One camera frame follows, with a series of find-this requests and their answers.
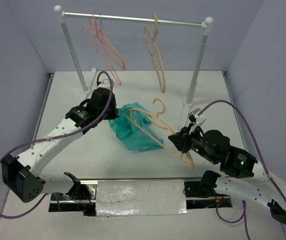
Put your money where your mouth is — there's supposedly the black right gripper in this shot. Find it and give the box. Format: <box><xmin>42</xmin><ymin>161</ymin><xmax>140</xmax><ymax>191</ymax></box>
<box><xmin>167</xmin><ymin>121</ymin><xmax>217</xmax><ymax>164</ymax></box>

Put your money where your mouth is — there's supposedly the wooden hanger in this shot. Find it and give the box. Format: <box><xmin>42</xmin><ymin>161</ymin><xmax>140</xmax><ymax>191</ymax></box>
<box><xmin>122</xmin><ymin>98</ymin><xmax>195</xmax><ymax>171</ymax></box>
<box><xmin>143</xmin><ymin>13</ymin><xmax>166</xmax><ymax>94</ymax></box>

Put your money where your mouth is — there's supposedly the teal t shirt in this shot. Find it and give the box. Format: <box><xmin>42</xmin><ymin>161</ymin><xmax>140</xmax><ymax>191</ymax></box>
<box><xmin>109</xmin><ymin>102</ymin><xmax>164</xmax><ymax>152</ymax></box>

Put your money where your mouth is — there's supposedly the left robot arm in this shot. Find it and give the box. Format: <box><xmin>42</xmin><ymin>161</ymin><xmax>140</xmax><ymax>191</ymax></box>
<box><xmin>1</xmin><ymin>87</ymin><xmax>118</xmax><ymax>203</ymax></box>

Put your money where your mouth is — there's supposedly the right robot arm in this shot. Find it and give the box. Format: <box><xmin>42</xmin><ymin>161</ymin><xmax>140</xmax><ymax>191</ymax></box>
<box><xmin>168</xmin><ymin>126</ymin><xmax>286</xmax><ymax>225</ymax></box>

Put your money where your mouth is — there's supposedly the hanging wooden hanger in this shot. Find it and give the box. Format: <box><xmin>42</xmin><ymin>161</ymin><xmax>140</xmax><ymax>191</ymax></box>
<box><xmin>143</xmin><ymin>13</ymin><xmax>166</xmax><ymax>94</ymax></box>

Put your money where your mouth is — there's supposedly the white clothes rack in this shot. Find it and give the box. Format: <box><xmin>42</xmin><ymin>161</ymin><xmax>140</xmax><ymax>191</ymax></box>
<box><xmin>54</xmin><ymin>4</ymin><xmax>214</xmax><ymax>132</ymax></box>

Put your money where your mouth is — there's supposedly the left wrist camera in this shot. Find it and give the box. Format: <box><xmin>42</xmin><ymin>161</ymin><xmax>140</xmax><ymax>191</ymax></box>
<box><xmin>96</xmin><ymin>78</ymin><xmax>114</xmax><ymax>91</ymax></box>

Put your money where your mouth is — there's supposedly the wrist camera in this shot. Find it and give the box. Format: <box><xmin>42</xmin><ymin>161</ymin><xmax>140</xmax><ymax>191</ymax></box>
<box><xmin>188</xmin><ymin>108</ymin><xmax>207</xmax><ymax>134</ymax></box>
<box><xmin>96</xmin><ymin>78</ymin><xmax>114</xmax><ymax>91</ymax></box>

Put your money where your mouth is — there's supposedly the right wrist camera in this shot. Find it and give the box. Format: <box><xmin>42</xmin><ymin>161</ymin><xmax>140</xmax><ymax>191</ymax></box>
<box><xmin>188</xmin><ymin>108</ymin><xmax>207</xmax><ymax>134</ymax></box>

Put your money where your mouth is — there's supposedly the pink wire hanger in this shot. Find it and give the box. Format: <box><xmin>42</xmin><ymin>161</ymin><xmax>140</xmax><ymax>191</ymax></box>
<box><xmin>83</xmin><ymin>12</ymin><xmax>126</xmax><ymax>86</ymax></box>

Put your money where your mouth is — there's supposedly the foil covered base plate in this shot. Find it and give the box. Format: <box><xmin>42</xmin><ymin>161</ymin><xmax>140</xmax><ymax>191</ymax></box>
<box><xmin>49</xmin><ymin>178</ymin><xmax>232</xmax><ymax>217</ymax></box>

